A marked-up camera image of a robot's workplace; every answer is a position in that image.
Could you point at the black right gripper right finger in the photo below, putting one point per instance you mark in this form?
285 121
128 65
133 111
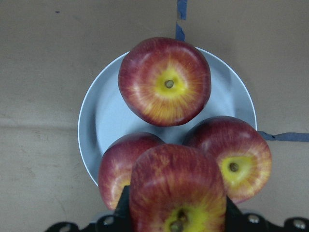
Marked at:
236 221

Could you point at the red yellow apple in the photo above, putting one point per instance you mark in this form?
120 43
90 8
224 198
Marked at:
175 188

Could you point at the red apple on plate back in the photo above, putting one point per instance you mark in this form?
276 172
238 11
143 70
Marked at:
164 81

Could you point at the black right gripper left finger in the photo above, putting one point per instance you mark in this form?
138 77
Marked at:
117 221

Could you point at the red apple on plate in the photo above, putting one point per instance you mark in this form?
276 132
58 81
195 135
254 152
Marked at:
164 81
116 164
242 154

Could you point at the red apple on plate right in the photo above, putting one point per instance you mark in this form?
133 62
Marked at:
242 154

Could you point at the red apple on plate left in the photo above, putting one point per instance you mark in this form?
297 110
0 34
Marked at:
116 164

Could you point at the light blue plate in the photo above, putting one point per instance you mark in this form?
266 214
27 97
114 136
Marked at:
105 117

